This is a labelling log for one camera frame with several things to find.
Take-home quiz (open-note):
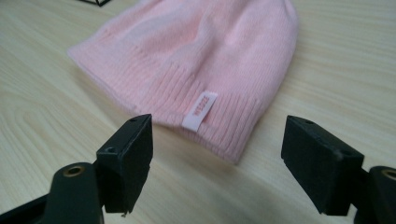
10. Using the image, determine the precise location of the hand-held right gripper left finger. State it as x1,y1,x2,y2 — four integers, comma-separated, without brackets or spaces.
95,113,154,216

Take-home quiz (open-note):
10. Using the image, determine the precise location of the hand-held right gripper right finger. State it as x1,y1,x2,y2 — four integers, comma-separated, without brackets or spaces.
280,115,365,217

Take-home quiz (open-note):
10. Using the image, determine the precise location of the pink knitted beanie hat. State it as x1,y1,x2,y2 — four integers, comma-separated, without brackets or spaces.
66,0,300,165

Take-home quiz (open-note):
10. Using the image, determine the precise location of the black metal frame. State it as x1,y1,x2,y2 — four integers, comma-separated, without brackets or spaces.
78,0,111,7

